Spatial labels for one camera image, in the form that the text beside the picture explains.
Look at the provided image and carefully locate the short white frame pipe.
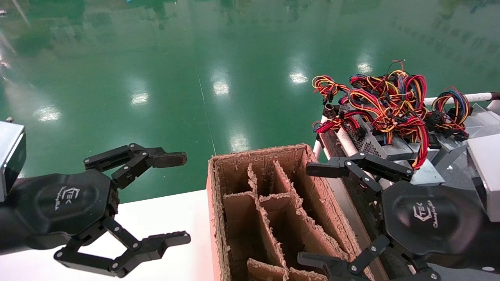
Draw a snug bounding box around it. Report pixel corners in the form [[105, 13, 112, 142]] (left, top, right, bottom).
[[312, 115, 327, 160]]

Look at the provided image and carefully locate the power supply with coloured wires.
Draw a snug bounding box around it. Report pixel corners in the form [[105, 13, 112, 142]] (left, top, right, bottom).
[[385, 113, 446, 186]]

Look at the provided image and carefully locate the large tangled coloured wire bundle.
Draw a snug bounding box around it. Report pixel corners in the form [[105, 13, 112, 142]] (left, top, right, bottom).
[[338, 59, 430, 145]]

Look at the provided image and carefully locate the white pipe with brown end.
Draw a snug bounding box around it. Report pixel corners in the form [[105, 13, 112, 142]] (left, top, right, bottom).
[[424, 92, 500, 107]]

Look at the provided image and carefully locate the grey metal power supply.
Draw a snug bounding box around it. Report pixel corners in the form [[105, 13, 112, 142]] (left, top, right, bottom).
[[434, 135, 469, 184]]

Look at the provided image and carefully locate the small yellow red wire loop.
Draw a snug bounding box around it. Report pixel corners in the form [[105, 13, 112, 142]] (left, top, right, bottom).
[[312, 75, 352, 105]]

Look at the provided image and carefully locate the blue red yellow wire bundle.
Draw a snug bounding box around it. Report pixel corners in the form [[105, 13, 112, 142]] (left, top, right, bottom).
[[424, 86, 474, 142]]

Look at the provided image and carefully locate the red black wire bundle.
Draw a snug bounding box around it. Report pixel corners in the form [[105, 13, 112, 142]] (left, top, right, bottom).
[[312, 110, 366, 138]]

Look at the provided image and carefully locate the brown cardboard box with dividers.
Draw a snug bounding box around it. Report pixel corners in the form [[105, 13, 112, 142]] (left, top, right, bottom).
[[206, 143, 371, 281]]

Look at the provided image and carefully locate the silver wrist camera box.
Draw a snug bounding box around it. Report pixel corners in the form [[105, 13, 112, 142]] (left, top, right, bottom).
[[0, 121, 27, 203], [467, 133, 500, 222]]

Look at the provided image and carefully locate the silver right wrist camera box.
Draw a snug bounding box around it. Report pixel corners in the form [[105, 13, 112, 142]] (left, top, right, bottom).
[[467, 133, 500, 222]]

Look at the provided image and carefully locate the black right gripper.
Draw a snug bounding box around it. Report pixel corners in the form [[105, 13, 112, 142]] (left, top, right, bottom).
[[298, 151, 489, 281]]

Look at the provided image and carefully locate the dark grey conveyor belt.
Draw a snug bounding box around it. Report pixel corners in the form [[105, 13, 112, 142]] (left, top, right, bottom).
[[441, 156, 475, 192]]

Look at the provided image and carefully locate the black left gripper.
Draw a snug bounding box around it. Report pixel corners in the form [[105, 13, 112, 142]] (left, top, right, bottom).
[[10, 143, 191, 278]]

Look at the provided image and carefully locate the light grey metal case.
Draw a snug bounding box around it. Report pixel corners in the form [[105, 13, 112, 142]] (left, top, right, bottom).
[[465, 103, 500, 138]]

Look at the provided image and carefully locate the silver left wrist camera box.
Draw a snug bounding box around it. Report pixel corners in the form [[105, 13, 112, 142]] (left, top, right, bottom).
[[0, 121, 27, 203]]

